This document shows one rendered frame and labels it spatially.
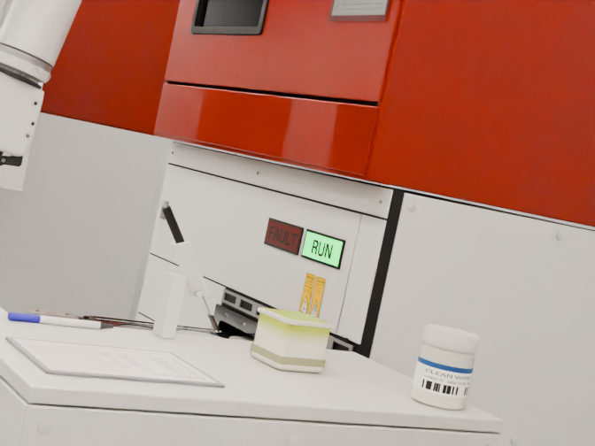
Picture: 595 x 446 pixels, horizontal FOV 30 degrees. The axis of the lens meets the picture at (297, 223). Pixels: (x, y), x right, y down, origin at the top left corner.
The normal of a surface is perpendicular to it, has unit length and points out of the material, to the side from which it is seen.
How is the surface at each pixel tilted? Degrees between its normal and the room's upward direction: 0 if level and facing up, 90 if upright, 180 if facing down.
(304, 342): 90
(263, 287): 90
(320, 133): 90
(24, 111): 92
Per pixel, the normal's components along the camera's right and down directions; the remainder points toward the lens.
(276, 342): -0.80, -0.14
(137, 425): 0.51, 0.15
